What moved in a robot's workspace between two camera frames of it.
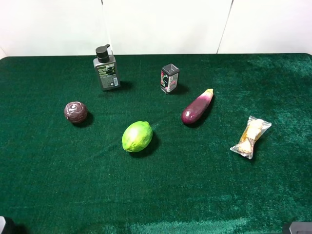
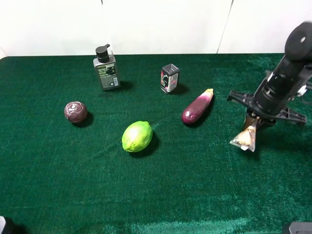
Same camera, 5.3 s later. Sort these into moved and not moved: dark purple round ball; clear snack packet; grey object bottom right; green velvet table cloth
Moved: clear snack packet
Not moved: grey object bottom right; dark purple round ball; green velvet table cloth
